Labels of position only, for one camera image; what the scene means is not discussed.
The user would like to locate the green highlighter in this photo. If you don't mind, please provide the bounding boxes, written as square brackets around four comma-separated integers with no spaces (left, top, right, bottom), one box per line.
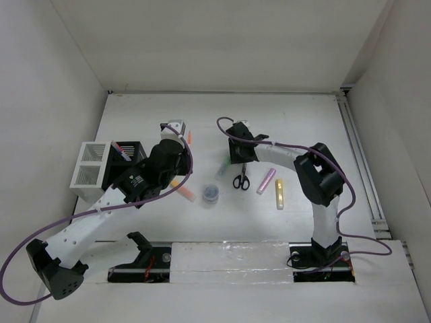
[215,158,231,178]

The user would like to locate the pink red marker pen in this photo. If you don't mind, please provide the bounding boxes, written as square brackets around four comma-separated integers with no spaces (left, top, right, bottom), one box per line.
[111,141,131,162]

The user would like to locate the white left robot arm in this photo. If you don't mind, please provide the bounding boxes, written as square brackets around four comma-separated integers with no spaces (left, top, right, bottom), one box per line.
[26,137,192,300]

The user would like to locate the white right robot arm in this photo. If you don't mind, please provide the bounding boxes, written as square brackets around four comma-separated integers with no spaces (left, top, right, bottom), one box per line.
[224,121,345,269]

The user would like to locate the purple highlighter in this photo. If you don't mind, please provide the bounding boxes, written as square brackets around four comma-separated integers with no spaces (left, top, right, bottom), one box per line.
[256,168,276,195]

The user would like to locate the orange highlighter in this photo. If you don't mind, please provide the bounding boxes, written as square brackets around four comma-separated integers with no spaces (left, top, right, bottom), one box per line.
[170,180,196,203]

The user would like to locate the yellow highlighter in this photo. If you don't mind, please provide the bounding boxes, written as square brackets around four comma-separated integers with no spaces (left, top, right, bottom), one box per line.
[275,179,284,210]

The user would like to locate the jar of rubber bands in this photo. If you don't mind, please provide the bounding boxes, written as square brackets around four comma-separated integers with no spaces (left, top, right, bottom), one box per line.
[201,184,220,208]

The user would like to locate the black desk organizer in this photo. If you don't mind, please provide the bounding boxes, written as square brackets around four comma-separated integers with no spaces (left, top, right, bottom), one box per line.
[102,141,147,192]

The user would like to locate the white desk organizer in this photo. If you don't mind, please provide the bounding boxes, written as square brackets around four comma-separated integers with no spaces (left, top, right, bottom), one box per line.
[69,141,110,204]

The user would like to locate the black handled scissors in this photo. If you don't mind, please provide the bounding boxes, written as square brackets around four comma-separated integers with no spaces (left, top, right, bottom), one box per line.
[232,163,250,190]

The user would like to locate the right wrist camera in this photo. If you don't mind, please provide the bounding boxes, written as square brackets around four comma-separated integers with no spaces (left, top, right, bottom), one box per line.
[238,120,250,128]

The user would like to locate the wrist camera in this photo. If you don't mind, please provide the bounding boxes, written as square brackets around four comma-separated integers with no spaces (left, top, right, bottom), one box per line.
[160,119,186,140]
[238,120,250,128]

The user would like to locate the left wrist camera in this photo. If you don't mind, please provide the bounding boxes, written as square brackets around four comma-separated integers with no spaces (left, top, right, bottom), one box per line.
[160,119,186,140]

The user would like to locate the black left rest bracket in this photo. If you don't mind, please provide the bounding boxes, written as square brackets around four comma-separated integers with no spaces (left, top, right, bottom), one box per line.
[107,231,172,284]

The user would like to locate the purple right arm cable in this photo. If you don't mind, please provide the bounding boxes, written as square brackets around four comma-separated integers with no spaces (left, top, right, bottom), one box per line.
[215,116,393,270]

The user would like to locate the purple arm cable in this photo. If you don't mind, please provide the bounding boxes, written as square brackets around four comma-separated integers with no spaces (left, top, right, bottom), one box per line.
[0,122,195,306]
[215,116,393,270]

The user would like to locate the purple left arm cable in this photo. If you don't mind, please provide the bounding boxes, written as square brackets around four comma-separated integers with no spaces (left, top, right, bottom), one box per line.
[0,122,195,306]

